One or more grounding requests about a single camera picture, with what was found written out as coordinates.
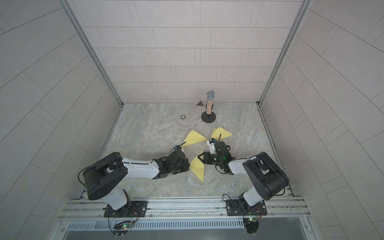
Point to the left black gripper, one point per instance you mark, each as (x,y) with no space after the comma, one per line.
(186,162)

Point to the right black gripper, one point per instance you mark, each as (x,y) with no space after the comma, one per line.
(206,160)

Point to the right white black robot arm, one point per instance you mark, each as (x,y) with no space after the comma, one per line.
(267,178)

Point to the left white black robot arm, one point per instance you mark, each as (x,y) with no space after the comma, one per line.
(101,178)

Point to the colourful tube on black stand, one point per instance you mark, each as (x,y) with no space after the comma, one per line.
(208,116)

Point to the right controller circuit board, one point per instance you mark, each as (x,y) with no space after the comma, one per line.
(251,225)

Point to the controller circuit board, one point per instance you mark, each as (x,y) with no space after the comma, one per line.
(123,227)
(251,225)

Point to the left controller circuit board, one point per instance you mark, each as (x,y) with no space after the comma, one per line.
(123,227)

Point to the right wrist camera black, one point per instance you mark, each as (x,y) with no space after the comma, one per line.
(211,143)

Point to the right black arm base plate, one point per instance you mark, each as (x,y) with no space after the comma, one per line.
(240,208)

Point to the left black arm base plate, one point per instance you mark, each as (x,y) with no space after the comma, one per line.
(136,209)

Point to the aluminium mounting rail frame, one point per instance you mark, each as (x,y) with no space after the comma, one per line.
(185,208)

